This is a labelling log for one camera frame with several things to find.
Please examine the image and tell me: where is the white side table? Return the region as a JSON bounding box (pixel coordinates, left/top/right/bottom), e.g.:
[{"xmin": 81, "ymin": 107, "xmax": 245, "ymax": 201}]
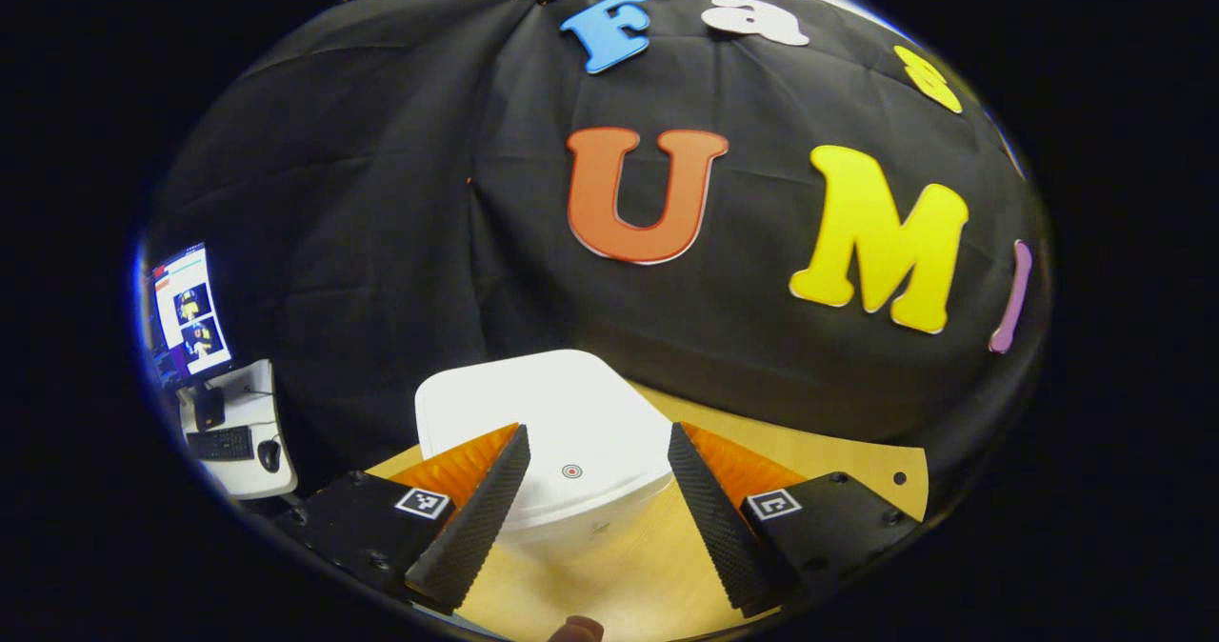
[{"xmin": 179, "ymin": 359, "xmax": 298, "ymax": 500}]

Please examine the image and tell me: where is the white desktop garbage bin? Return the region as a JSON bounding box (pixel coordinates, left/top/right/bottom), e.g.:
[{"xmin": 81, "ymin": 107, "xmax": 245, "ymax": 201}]
[{"xmin": 415, "ymin": 350, "xmax": 675, "ymax": 562}]

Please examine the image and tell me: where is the black keyboard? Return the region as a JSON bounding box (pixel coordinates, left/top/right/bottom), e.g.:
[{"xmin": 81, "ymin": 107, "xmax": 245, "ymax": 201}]
[{"xmin": 186, "ymin": 426, "xmax": 255, "ymax": 461}]

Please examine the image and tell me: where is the computer monitor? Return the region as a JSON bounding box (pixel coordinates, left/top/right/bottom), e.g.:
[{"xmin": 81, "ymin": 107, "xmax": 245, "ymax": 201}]
[{"xmin": 145, "ymin": 242, "xmax": 234, "ymax": 391}]

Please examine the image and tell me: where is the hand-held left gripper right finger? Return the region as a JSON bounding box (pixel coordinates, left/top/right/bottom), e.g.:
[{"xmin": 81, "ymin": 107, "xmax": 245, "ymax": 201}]
[{"xmin": 667, "ymin": 422, "xmax": 923, "ymax": 619}]

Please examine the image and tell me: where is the wooden desktop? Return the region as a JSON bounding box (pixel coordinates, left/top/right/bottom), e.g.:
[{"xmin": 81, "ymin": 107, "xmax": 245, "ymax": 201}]
[{"xmin": 367, "ymin": 380, "xmax": 929, "ymax": 641}]

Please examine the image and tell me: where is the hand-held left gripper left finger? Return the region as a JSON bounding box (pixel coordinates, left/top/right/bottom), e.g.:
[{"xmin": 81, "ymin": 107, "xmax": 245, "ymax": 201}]
[{"xmin": 276, "ymin": 423, "xmax": 531, "ymax": 614}]

